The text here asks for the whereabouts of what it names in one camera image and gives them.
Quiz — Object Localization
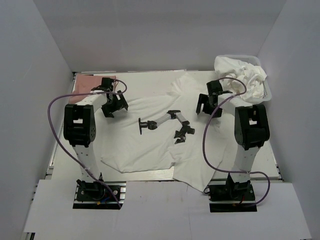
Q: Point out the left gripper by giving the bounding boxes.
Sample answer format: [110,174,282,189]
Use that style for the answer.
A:
[101,90,128,118]

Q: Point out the white t shirt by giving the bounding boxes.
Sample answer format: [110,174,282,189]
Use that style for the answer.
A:
[99,73,237,193]

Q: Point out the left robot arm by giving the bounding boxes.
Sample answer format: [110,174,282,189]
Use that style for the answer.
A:
[63,77,129,200]

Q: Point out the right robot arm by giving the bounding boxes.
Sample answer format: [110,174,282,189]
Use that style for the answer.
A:
[196,77,270,200]

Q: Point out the crumpled white shirts in basket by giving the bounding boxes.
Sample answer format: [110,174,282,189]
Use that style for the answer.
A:
[213,55,268,103]

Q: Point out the folded pink t shirt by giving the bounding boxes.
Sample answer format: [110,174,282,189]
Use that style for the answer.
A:
[72,74,104,94]

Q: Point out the white plastic basket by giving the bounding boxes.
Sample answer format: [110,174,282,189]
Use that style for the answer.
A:
[215,54,273,104]

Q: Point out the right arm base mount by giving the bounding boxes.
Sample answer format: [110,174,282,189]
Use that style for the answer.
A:
[203,184,257,213]

